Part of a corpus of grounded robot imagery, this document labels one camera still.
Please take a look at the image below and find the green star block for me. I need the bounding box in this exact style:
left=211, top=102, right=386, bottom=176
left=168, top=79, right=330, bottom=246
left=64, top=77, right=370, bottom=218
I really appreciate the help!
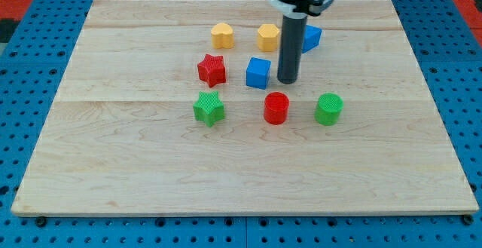
left=193, top=91, right=225, bottom=127

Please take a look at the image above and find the red cylinder block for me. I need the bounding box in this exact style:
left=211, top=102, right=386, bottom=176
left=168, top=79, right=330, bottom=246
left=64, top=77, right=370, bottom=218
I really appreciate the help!
left=264, top=92, right=290, bottom=125

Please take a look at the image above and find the blue cube block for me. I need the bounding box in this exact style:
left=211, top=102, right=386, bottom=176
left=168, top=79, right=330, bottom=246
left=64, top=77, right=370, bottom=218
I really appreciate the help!
left=246, top=57, right=271, bottom=90

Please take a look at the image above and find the red star block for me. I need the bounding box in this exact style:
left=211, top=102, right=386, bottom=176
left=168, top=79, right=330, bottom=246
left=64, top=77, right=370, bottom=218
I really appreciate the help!
left=197, top=54, right=227, bottom=87

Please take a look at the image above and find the light wooden board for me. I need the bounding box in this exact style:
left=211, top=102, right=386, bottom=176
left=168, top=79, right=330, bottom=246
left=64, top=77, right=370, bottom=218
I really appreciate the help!
left=11, top=0, right=479, bottom=217

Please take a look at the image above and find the yellow heart block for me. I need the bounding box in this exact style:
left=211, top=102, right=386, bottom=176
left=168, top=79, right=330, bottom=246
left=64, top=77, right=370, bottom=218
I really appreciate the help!
left=210, top=23, right=234, bottom=49

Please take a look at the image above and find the yellow hexagon block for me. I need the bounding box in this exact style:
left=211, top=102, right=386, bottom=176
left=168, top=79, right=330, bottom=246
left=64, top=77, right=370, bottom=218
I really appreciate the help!
left=257, top=24, right=280, bottom=52

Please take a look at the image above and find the green cylinder block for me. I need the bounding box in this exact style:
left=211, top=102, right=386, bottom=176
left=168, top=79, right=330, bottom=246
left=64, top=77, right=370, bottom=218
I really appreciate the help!
left=314, top=93, right=344, bottom=126

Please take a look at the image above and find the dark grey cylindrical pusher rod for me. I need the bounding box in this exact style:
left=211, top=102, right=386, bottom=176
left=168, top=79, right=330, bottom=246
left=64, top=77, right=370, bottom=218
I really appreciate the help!
left=277, top=15, right=307, bottom=84

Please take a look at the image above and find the blue block behind rod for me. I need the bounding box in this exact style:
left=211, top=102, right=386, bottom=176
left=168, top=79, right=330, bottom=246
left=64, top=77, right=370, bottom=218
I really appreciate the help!
left=302, top=25, right=322, bottom=54

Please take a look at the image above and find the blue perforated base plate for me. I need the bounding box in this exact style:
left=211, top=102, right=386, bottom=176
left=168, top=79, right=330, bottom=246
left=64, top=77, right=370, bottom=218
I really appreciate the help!
left=1, top=0, right=481, bottom=247

